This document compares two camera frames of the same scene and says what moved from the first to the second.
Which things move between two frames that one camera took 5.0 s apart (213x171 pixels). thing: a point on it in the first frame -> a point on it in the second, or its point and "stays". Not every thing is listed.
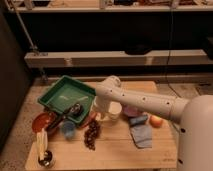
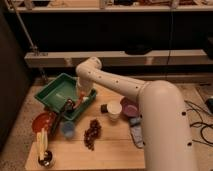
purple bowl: x=131 y=110 stays
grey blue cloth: x=142 y=135 stays
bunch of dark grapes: x=91 y=134 stays
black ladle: x=74 y=110 -> x=68 y=109
